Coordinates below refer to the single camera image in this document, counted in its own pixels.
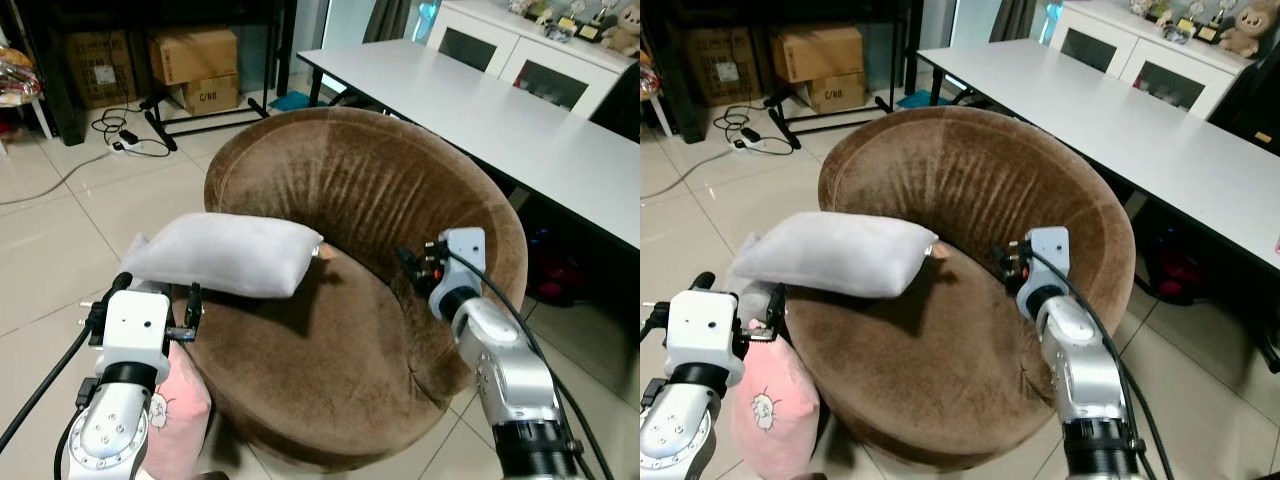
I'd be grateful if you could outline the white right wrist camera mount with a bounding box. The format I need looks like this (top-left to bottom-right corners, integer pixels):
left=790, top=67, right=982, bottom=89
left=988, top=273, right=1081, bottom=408
left=428, top=227, right=488, bottom=303
left=1016, top=226, right=1072, bottom=297

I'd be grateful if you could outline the dark printed cardboard box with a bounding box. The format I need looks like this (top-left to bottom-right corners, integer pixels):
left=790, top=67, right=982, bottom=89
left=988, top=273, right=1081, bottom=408
left=64, top=30, right=138, bottom=110
left=684, top=27, right=763, bottom=108

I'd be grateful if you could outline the long white table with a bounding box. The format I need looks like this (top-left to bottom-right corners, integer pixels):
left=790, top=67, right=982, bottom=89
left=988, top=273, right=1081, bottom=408
left=915, top=39, right=1280, bottom=273
left=296, top=39, right=641, bottom=249

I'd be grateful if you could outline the grey floor cable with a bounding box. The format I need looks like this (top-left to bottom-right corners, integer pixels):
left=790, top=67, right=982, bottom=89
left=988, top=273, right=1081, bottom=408
left=640, top=146, right=739, bottom=201
left=0, top=148, right=117, bottom=207

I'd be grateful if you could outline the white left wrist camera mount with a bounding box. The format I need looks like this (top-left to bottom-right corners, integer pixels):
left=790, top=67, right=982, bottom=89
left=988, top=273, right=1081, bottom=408
left=98, top=288, right=173, bottom=367
left=664, top=288, right=748, bottom=367

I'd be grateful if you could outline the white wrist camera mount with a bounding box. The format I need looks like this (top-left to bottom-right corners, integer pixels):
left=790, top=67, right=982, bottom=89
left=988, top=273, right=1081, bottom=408
left=98, top=288, right=173, bottom=367
left=664, top=288, right=748, bottom=367
left=1016, top=226, right=1072, bottom=297
left=428, top=227, right=488, bottom=303

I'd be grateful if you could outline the brown round sofa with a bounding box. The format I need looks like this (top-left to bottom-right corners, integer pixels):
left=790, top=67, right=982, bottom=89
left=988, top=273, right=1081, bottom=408
left=204, top=106, right=529, bottom=473
left=817, top=104, right=1137, bottom=473

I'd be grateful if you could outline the grey pillow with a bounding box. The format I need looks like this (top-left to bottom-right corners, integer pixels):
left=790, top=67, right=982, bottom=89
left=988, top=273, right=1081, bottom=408
left=724, top=211, right=939, bottom=300
left=119, top=212, right=325, bottom=300

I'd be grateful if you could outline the black metal stand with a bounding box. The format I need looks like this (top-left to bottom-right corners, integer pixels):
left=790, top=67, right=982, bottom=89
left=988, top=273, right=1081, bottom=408
left=763, top=84, right=903, bottom=151
left=138, top=88, right=273, bottom=153

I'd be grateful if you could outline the white cabinet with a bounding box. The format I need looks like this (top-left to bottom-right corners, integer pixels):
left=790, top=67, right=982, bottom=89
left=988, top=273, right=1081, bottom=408
left=1047, top=0, right=1253, bottom=121
left=424, top=0, right=641, bottom=119

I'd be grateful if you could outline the small lettered cardboard box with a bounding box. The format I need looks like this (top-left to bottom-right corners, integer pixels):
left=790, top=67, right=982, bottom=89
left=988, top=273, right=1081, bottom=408
left=168, top=74, right=242, bottom=117
left=790, top=71, right=870, bottom=115

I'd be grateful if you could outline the beige plush toy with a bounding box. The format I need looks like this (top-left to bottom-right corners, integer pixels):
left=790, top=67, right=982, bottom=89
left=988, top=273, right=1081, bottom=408
left=599, top=4, right=641, bottom=58
left=1217, top=3, right=1273, bottom=59

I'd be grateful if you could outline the red object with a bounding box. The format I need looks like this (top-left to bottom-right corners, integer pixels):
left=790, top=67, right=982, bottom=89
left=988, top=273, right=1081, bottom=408
left=528, top=224, right=593, bottom=303
left=1148, top=228, right=1219, bottom=305

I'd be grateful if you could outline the plain brown cardboard box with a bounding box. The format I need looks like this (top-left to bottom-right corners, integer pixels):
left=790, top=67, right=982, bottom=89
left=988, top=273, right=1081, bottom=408
left=149, top=27, right=240, bottom=87
left=770, top=24, right=865, bottom=85

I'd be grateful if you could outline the shiny wrapped bundle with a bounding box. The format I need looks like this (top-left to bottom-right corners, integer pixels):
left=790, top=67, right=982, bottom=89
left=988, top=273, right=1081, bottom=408
left=0, top=44, right=43, bottom=109
left=640, top=48, right=668, bottom=105

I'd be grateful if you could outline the pink pillow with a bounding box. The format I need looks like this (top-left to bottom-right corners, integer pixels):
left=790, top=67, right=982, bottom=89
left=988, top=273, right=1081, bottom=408
left=143, top=340, right=213, bottom=480
left=730, top=318, right=822, bottom=480

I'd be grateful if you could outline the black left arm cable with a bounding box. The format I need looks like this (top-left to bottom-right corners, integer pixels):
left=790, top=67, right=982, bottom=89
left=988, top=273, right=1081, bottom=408
left=640, top=300, right=669, bottom=346
left=0, top=300, right=109, bottom=453

